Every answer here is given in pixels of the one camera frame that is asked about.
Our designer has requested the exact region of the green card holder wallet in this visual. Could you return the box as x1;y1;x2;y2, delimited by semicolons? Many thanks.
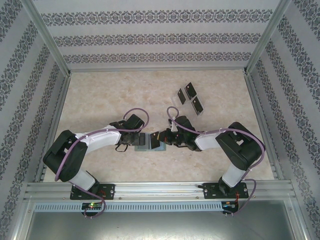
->
134;132;168;153

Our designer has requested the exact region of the black credit card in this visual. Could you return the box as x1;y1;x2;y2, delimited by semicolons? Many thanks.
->
190;95;205;116
176;88;187;105
149;131;162;150
184;82;197;99

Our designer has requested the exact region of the clear acrylic card stand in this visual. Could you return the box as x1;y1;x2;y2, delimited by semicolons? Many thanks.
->
171;82;206;118

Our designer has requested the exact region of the grey metal panel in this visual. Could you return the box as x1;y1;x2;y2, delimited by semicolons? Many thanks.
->
23;211;308;240

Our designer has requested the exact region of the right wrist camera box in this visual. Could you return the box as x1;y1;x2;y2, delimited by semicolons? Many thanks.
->
172;114;193;132

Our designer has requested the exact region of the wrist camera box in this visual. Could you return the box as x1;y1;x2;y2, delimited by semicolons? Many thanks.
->
172;114;193;132
124;114;145;130

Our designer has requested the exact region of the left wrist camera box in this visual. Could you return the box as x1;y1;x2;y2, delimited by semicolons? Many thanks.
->
124;114;145;130

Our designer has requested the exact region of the purple cable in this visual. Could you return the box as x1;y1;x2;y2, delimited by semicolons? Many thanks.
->
166;106;266;216
54;107;150;220

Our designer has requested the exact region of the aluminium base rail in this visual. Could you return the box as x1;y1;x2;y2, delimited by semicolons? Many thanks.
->
23;181;298;202

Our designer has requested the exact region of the aluminium back rail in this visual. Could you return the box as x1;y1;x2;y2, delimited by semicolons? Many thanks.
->
69;68;247;74

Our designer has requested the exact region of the slotted grey cable duct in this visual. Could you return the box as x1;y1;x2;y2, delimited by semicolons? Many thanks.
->
33;201;223;212

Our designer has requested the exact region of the aluminium side rail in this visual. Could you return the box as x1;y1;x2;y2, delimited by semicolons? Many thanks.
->
33;73;73;183
243;72;285;181

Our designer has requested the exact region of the aluminium frame post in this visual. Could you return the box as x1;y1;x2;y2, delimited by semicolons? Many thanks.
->
21;0;73;77
242;0;293;76

